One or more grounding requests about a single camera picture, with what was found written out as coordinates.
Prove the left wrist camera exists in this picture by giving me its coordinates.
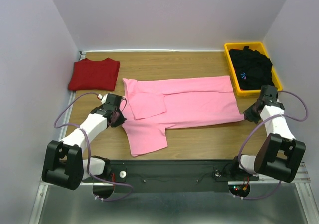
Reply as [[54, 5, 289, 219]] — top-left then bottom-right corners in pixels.
[[97, 93, 123, 108]]

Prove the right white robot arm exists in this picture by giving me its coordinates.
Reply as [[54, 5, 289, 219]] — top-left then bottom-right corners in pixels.
[[229, 101, 306, 183]]

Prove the folded red t shirt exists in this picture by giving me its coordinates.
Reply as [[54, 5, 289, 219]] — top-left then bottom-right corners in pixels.
[[68, 58, 120, 91]]

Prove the aluminium frame rail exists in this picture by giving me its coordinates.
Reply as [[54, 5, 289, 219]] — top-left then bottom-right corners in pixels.
[[29, 162, 313, 224]]

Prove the pink t shirt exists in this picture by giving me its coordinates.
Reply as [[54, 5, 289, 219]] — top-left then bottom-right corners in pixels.
[[121, 76, 244, 157]]

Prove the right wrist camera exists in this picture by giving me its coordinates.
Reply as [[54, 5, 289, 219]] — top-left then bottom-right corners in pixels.
[[259, 85, 278, 103]]

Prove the black t shirts pile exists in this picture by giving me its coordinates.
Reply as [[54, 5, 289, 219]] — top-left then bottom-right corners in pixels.
[[229, 46, 274, 90]]

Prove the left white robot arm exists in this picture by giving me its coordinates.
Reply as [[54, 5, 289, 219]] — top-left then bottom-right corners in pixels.
[[42, 103, 125, 190]]

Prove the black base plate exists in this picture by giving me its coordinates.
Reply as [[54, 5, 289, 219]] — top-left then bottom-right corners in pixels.
[[109, 160, 258, 193]]

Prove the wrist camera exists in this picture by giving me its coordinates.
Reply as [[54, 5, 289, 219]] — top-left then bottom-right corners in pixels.
[[259, 85, 278, 103], [97, 93, 123, 108]]

